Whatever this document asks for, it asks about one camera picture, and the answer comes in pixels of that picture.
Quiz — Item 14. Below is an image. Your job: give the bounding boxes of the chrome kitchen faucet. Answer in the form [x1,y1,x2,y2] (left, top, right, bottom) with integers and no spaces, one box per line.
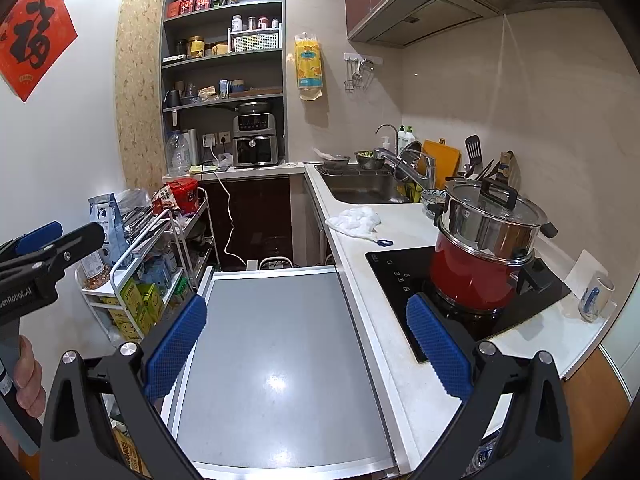
[373,124,436,190]

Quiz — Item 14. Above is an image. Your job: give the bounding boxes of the steel kitchen sink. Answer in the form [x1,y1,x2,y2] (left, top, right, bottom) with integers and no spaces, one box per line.
[316,165,409,205]

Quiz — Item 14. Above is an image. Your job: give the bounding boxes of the person's left hand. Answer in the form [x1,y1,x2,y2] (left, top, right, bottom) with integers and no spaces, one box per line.
[13,336,46,418]

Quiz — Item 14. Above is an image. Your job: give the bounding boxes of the clear jar blue lid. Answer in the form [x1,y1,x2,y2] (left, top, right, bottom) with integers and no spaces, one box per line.
[80,252,110,290]

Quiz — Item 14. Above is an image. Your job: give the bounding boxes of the blue white coffee bag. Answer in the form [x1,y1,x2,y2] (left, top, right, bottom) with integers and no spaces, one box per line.
[88,193,129,266]

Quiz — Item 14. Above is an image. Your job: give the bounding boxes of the yellow green tea boxes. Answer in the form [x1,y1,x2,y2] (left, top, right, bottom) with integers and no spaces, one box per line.
[107,278,164,342]

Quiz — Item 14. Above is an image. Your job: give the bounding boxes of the red instant noodle cup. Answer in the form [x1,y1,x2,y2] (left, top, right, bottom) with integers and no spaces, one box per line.
[152,178,198,216]

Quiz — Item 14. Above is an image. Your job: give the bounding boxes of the white mug blue print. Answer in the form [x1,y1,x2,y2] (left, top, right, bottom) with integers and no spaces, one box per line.
[578,271,615,322]

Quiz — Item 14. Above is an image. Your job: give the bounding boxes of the large clear water bottle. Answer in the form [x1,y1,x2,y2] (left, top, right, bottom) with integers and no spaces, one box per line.
[165,131,192,177]

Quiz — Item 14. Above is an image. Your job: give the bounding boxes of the red cooking pot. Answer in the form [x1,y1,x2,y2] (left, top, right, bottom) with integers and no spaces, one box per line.
[428,233,521,312]

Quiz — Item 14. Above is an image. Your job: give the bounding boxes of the black induction cooktop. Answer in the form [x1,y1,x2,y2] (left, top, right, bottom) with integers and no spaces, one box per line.
[366,246,570,363]

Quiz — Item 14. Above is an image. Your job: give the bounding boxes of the white cloth on counter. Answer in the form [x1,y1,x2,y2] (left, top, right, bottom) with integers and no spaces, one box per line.
[326,207,382,242]

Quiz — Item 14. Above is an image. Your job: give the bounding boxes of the orange cutting board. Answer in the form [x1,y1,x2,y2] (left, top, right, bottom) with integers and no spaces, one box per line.
[422,140,461,190]

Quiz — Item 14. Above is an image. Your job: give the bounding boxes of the black slotted spatula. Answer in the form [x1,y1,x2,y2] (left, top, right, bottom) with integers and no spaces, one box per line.
[465,134,483,177]

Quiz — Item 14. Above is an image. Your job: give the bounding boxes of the yellow hanging bag dispenser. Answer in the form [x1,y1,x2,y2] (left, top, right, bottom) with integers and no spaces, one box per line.
[294,32,323,102]

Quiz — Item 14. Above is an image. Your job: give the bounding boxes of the range hood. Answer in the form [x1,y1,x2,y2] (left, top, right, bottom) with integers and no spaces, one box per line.
[347,0,497,49]

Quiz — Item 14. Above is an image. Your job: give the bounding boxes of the white rolling wire cart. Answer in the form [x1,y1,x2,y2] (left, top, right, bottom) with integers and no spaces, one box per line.
[75,188,218,347]

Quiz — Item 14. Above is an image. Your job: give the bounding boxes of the white power cable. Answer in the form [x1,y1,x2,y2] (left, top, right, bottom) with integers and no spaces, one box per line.
[207,144,249,267]

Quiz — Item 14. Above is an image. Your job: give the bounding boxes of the red fu wall decoration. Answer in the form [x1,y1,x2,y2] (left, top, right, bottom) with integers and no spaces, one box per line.
[0,0,77,102]

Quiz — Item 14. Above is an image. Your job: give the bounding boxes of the grey wall shelf unit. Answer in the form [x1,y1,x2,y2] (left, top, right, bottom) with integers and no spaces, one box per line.
[160,0,286,166]

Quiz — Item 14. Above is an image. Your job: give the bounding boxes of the wall hook rack utensils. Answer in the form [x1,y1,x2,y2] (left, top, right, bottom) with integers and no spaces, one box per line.
[343,52,384,93]

